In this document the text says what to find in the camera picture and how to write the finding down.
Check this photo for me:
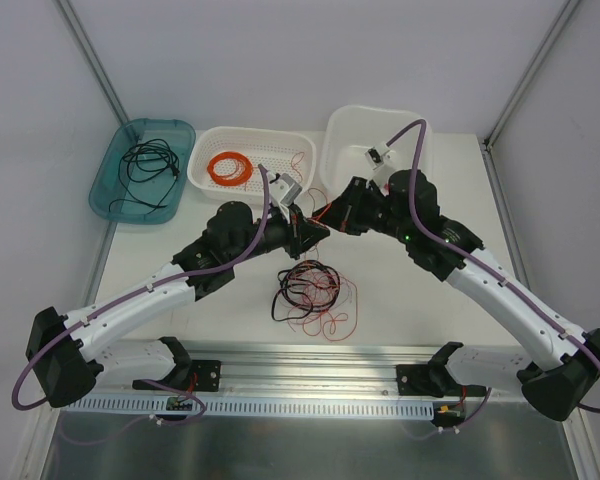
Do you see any left aluminium frame post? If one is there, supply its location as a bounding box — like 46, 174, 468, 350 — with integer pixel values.
52, 0, 129, 125

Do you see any orange wire coil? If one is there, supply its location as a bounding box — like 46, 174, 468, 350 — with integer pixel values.
207, 151, 255, 187

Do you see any coiled black cable in tray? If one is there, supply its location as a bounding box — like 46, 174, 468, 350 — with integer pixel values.
122, 138, 182, 184

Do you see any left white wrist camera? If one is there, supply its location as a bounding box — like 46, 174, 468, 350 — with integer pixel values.
258, 164, 302, 207

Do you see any teal transparent plastic tray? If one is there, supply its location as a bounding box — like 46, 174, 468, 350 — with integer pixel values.
88, 118, 196, 225

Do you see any white slotted cable duct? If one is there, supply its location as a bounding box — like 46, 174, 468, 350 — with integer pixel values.
65, 393, 434, 421

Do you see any right aluminium frame post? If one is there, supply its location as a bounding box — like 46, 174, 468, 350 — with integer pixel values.
482, 0, 581, 151

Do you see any thin black cable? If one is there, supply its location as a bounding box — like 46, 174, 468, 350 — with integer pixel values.
108, 169, 177, 216

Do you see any white plastic tub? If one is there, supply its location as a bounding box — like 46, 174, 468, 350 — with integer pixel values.
319, 105, 420, 199

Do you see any white perforated plastic basket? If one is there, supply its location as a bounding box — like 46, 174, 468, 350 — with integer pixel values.
187, 126, 316, 205

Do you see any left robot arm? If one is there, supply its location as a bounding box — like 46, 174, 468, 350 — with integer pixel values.
24, 202, 330, 408

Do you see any aluminium mounting rail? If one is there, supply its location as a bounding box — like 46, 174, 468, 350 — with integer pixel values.
40, 340, 526, 401

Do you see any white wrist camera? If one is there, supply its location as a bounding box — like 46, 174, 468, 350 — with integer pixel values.
365, 143, 398, 189
258, 164, 302, 207

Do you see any aluminium frame post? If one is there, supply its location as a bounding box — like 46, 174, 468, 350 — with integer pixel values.
52, 0, 129, 125
482, 0, 581, 151

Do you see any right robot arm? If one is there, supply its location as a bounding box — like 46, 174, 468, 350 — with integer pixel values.
313, 170, 600, 421

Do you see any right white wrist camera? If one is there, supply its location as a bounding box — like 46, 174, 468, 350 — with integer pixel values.
365, 143, 398, 189

